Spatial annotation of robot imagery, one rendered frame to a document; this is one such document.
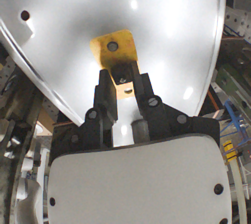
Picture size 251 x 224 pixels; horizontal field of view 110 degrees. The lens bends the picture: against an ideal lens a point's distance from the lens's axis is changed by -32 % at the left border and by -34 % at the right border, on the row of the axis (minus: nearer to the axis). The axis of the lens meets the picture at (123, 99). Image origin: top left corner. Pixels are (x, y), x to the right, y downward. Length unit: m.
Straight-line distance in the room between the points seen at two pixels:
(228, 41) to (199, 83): 0.12
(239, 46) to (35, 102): 0.34
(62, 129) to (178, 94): 0.27
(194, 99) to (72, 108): 0.18
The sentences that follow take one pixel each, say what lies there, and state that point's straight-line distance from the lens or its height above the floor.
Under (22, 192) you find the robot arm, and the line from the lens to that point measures 0.74.
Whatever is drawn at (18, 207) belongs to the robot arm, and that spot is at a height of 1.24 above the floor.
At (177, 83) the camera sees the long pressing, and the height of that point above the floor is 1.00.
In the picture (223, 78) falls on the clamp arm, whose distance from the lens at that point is 0.21.
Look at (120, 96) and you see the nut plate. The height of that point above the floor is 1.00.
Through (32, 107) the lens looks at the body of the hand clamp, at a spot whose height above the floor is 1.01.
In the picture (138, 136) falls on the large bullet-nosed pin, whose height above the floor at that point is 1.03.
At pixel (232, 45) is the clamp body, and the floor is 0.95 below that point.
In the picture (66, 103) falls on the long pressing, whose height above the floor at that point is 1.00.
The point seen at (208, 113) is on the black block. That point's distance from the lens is 0.32.
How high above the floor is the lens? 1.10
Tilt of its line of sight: 39 degrees down
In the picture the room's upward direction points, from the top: 174 degrees clockwise
